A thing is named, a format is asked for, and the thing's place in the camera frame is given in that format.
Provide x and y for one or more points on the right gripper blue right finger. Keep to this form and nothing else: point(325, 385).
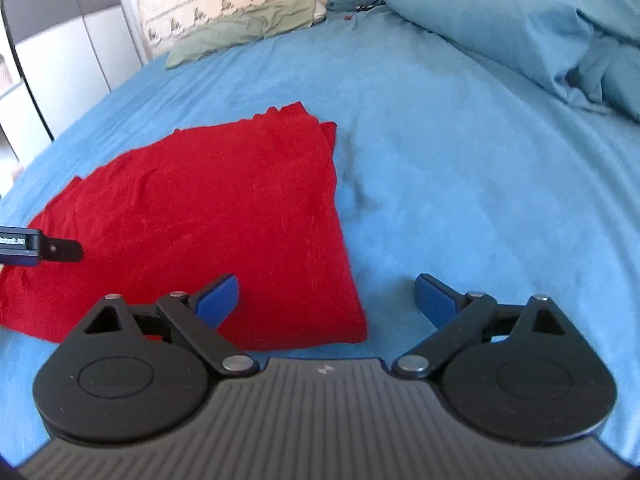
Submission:
point(459, 320)

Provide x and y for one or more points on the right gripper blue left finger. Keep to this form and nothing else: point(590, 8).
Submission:
point(197, 317)

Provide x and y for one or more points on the red knit sweater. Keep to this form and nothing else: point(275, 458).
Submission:
point(254, 198)

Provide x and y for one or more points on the white wardrobe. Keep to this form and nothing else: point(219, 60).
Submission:
point(59, 59)

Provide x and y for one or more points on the green pillow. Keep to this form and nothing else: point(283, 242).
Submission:
point(272, 18)

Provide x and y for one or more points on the teal blue duvet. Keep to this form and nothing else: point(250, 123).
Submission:
point(584, 52)

